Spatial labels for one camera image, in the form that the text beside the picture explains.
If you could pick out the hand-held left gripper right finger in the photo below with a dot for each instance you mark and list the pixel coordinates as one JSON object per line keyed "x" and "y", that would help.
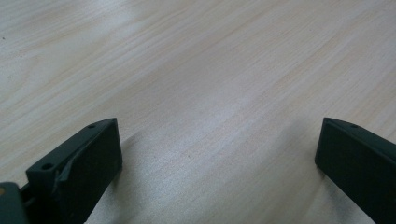
{"x": 358, "y": 168}

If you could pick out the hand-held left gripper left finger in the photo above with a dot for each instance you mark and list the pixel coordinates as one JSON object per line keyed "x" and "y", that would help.
{"x": 90, "y": 168}

